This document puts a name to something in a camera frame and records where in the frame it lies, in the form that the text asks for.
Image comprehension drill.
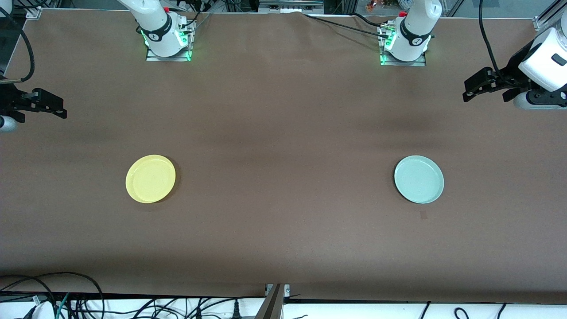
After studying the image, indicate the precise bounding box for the yellow plate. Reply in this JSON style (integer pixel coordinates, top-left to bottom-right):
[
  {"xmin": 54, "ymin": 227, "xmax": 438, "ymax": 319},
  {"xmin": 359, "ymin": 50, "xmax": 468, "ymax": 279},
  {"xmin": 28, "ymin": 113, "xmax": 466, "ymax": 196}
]
[{"xmin": 125, "ymin": 154, "xmax": 176, "ymax": 204}]

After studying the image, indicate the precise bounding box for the pale green plate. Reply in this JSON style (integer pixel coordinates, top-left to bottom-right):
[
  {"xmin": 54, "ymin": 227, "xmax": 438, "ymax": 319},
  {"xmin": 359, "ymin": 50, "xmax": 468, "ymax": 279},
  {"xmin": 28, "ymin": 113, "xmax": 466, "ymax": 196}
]
[{"xmin": 394, "ymin": 155, "xmax": 445, "ymax": 204}]

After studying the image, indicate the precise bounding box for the grey metal device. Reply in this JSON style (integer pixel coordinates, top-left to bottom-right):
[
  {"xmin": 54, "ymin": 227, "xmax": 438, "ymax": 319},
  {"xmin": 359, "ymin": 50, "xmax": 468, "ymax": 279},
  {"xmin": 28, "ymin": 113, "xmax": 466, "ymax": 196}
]
[{"xmin": 258, "ymin": 0, "xmax": 325, "ymax": 14}]

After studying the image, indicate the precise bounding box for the brown table cover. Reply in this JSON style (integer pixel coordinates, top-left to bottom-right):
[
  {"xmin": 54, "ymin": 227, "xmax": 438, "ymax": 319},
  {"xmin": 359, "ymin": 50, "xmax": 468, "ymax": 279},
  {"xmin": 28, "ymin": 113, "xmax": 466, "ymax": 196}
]
[{"xmin": 0, "ymin": 9, "xmax": 567, "ymax": 304}]

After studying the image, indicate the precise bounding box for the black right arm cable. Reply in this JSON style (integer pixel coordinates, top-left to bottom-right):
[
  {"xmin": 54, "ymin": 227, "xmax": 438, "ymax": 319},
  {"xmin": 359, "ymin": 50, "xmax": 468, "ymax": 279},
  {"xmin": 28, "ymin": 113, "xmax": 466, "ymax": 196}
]
[{"xmin": 0, "ymin": 7, "xmax": 35, "ymax": 83}]

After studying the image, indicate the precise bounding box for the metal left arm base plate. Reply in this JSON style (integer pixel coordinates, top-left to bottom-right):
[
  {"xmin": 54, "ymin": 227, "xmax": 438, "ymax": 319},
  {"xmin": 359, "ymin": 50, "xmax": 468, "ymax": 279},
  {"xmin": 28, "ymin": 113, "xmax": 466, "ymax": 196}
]
[{"xmin": 379, "ymin": 22, "xmax": 427, "ymax": 67}]

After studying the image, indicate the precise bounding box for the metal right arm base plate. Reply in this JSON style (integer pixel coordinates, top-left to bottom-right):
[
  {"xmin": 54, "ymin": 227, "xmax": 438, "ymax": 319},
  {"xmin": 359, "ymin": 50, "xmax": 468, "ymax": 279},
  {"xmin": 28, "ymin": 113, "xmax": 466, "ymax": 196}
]
[{"xmin": 145, "ymin": 20, "xmax": 196, "ymax": 62}]

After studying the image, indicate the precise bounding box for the short black cable on cover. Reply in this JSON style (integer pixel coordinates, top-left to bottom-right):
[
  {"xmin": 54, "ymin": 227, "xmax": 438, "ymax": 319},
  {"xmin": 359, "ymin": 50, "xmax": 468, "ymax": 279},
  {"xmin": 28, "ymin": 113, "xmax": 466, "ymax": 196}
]
[{"xmin": 352, "ymin": 12, "xmax": 388, "ymax": 28}]

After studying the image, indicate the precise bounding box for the long black cable on cover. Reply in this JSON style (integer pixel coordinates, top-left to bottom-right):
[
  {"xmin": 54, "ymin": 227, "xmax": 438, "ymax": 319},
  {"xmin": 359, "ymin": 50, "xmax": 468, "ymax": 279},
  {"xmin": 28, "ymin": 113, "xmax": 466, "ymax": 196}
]
[{"xmin": 303, "ymin": 12, "xmax": 392, "ymax": 39}]

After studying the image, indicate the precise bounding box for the black looping cable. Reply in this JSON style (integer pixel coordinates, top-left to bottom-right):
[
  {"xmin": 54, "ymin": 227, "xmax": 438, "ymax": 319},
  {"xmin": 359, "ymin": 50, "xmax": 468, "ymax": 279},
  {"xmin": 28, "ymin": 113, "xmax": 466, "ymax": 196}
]
[{"xmin": 0, "ymin": 272, "xmax": 105, "ymax": 319}]

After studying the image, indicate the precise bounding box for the green cable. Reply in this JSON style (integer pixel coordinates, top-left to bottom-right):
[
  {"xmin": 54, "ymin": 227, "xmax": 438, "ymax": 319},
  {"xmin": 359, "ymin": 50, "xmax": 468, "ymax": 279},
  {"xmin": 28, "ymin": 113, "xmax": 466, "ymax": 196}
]
[{"xmin": 55, "ymin": 292, "xmax": 71, "ymax": 319}]

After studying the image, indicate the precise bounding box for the aluminium profile post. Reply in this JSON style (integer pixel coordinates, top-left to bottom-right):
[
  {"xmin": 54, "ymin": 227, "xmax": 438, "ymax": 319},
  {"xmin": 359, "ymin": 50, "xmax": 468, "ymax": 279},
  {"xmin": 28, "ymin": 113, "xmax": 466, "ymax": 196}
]
[{"xmin": 255, "ymin": 284, "xmax": 286, "ymax": 319}]

